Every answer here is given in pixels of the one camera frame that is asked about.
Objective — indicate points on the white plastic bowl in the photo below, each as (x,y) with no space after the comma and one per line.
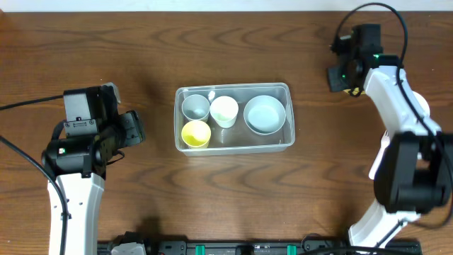
(423,102)

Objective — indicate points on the grey blue plastic bowl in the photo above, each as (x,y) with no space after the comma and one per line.
(264,115)

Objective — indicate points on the white plastic cup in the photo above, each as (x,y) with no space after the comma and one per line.
(224,111)

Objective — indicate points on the grey plastic cup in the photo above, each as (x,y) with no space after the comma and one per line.
(196,107)

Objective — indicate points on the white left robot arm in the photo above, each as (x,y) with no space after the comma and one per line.
(78,158)

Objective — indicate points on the clear plastic container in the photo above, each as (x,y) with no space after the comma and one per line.
(238,139)

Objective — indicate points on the yellow plastic bowl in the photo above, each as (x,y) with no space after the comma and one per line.
(355,92)

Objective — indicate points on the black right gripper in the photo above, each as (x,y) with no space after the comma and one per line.
(337,78)

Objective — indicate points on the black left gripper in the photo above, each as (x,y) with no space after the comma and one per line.
(132,127)

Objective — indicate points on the yellow plastic cup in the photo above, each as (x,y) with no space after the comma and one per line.
(196,134)

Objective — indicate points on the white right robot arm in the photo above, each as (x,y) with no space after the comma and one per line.
(414,174)

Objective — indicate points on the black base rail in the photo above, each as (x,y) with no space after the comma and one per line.
(135,243)

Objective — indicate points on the pink plastic fork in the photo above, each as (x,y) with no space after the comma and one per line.
(384,143)

